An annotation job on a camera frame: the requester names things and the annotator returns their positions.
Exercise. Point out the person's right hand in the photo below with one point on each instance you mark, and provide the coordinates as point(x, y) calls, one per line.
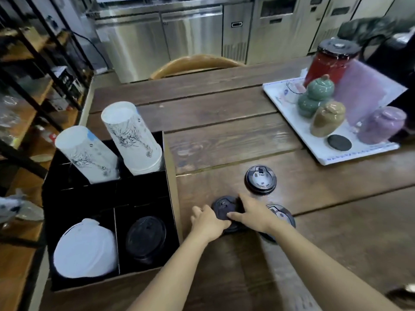
point(259, 218)

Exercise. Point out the person's left hand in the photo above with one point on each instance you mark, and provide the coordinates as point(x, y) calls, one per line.
point(207, 223)

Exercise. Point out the black plastic cup lid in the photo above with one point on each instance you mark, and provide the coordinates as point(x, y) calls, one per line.
point(222, 205)
point(285, 217)
point(260, 179)

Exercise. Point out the stack of black lids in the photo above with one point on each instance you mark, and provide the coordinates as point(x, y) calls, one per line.
point(146, 238)

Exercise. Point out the stack of large paper cups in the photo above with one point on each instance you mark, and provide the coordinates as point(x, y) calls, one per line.
point(133, 139)

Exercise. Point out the black divided cardboard box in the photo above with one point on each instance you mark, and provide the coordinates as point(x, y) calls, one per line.
point(97, 197)

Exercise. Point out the stack of white lids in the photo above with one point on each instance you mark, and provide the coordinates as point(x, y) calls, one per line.
point(84, 249)

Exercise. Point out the stack of small paper cups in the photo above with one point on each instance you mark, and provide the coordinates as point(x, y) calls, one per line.
point(84, 152)

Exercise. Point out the person's left forearm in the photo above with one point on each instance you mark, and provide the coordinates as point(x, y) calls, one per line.
point(175, 275)

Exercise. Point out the person's right forearm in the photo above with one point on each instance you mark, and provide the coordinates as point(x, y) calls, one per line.
point(324, 272)

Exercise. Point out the white rectangular tray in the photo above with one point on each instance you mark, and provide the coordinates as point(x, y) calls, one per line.
point(291, 119)

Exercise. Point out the black round coaster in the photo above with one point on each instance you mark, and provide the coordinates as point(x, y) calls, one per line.
point(339, 143)

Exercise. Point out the tan ceramic lidded jar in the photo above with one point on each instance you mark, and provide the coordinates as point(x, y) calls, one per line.
point(327, 119)

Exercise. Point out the green ceramic lidded jar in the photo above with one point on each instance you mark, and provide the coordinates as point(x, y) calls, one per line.
point(321, 89)
point(306, 106)

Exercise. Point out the small clear glass cup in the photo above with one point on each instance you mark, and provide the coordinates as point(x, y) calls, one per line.
point(293, 92)

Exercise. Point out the purple ceramic lidded jar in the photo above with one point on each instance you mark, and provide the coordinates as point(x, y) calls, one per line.
point(381, 126)

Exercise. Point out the curved wooden chair back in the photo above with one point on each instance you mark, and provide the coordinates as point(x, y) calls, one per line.
point(194, 63)

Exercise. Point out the red jar with black cap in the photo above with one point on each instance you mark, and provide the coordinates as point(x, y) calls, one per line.
point(327, 64)

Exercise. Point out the black tea tray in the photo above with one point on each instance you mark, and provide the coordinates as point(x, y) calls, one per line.
point(405, 106)

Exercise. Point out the clear plastic wrapped bundle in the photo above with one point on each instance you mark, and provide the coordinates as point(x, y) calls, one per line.
point(22, 210)

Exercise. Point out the two-door steel counter cabinet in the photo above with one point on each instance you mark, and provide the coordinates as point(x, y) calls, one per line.
point(194, 35)

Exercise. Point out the black metal wooden shelf rack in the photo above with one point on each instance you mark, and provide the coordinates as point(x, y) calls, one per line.
point(16, 255)

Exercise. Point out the black and white carton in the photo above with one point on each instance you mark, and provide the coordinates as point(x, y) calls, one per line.
point(68, 82)

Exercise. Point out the black electric kettle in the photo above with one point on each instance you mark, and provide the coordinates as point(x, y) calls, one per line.
point(389, 58)

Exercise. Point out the camouflage fabric bundle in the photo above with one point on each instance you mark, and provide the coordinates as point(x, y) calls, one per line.
point(366, 29)

